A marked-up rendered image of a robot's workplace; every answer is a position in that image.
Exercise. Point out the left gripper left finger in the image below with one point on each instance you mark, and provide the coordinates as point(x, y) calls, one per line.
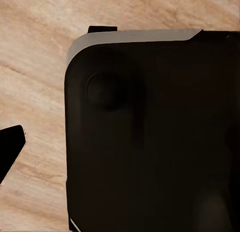
point(12, 141)

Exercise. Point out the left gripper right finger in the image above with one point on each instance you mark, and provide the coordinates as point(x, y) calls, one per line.
point(232, 140)

